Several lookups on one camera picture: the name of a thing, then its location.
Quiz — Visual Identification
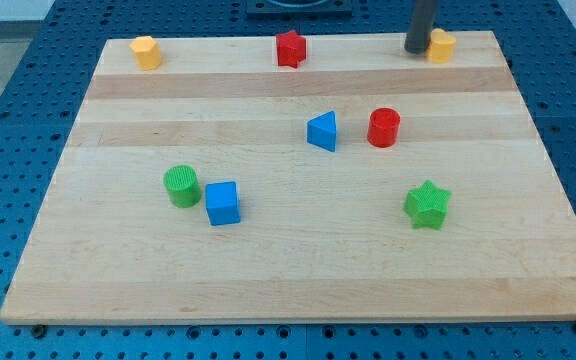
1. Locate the blue triangle block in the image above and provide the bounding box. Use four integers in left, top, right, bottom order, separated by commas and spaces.
306, 111, 337, 152

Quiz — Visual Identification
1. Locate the blue cube block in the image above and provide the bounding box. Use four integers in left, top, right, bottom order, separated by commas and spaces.
205, 181, 241, 226

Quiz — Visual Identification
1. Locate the wooden board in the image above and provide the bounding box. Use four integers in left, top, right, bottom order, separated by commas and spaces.
0, 31, 576, 326

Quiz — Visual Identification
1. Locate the green cylinder block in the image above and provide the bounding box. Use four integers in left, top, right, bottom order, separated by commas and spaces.
163, 165, 201, 208

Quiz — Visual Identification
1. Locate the red cylinder block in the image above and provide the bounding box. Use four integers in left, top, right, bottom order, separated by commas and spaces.
367, 108, 401, 148

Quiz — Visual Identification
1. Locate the red star block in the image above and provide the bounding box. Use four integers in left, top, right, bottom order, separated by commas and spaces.
275, 30, 307, 68

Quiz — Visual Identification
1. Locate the green star block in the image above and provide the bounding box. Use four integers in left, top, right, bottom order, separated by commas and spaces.
403, 180, 452, 230

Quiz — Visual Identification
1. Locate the yellow hexagon block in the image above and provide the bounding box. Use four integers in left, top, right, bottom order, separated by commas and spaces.
129, 36, 163, 70

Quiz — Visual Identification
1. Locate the yellow heart block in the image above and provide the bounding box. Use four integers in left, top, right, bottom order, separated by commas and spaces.
426, 28, 457, 64

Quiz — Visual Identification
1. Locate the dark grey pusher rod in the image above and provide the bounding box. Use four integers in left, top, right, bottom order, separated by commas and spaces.
404, 0, 440, 55

